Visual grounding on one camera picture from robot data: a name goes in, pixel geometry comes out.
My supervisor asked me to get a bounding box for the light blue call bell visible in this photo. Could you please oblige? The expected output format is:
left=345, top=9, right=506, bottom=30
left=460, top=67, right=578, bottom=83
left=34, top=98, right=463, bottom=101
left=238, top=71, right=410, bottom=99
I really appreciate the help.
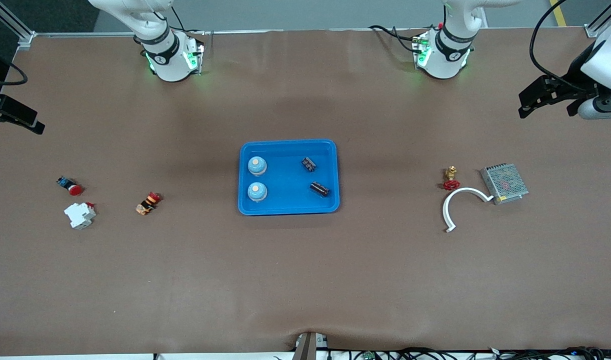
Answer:
left=247, top=156, right=268, bottom=177
left=247, top=182, right=268, bottom=203

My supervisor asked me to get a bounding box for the red pushbutton with blue body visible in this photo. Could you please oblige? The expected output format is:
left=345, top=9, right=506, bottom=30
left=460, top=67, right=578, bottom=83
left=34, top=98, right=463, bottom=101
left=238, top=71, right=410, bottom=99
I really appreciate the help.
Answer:
left=56, top=176, right=84, bottom=197

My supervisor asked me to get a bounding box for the perforated metal power supply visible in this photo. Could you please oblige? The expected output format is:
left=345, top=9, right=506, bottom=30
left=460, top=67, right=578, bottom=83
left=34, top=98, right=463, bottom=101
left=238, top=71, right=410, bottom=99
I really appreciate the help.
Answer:
left=480, top=163, right=530, bottom=206

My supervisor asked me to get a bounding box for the white circuit breaker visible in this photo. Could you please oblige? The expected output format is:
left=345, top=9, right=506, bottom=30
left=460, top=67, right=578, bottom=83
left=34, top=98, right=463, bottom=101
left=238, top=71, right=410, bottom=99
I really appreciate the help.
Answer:
left=64, top=202, right=97, bottom=230

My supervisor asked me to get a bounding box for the blue plastic tray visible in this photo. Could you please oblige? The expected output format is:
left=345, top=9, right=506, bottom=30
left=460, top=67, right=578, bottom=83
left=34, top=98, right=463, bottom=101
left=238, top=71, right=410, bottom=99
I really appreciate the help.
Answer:
left=238, top=139, right=340, bottom=216

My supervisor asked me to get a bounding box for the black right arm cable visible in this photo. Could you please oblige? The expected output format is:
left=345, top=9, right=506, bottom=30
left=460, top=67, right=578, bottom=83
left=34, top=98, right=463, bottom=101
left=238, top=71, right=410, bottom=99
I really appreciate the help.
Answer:
left=0, top=62, right=29, bottom=87

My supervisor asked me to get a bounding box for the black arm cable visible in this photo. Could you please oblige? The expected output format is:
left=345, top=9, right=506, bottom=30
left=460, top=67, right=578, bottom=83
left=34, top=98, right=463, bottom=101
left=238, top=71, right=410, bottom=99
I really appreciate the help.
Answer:
left=0, top=62, right=29, bottom=87
left=529, top=0, right=611, bottom=93

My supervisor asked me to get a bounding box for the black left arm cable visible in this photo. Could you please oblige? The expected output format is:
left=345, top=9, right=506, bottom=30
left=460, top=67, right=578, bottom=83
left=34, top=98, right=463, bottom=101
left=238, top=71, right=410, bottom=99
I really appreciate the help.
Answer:
left=529, top=0, right=611, bottom=93

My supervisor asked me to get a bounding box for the aluminium frame profile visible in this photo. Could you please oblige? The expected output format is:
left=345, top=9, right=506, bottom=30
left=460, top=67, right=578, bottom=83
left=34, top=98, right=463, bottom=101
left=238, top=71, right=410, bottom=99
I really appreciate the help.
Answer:
left=0, top=0, right=37, bottom=51
left=584, top=0, right=611, bottom=39

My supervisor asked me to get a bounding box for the brass valve with red handle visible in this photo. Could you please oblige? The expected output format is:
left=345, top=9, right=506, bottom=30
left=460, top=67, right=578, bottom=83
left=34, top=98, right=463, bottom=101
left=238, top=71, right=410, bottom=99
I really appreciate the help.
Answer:
left=443, top=166, right=461, bottom=191

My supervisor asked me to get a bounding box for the white curved bracket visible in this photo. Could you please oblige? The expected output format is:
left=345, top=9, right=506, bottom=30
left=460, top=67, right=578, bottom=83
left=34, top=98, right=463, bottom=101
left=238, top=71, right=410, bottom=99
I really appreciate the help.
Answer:
left=442, top=187, right=495, bottom=234

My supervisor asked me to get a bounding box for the orange and red switch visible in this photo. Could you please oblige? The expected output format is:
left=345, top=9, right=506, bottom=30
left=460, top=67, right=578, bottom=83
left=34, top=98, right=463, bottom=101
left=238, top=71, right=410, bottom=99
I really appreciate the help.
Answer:
left=135, top=191, right=162, bottom=216

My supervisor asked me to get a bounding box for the black base cable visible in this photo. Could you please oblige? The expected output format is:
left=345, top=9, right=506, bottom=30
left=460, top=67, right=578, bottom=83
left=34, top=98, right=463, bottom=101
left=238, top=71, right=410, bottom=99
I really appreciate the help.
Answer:
left=368, top=24, right=424, bottom=55

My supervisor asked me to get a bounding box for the black cable bundle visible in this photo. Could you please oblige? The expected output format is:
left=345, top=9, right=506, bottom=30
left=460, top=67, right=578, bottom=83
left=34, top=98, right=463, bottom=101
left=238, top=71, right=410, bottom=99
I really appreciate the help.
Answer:
left=273, top=346, right=611, bottom=360

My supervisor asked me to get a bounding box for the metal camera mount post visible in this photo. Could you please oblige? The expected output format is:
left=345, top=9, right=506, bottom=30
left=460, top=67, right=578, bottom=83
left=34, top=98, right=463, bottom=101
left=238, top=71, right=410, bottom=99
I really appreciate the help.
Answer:
left=291, top=331, right=329, bottom=360

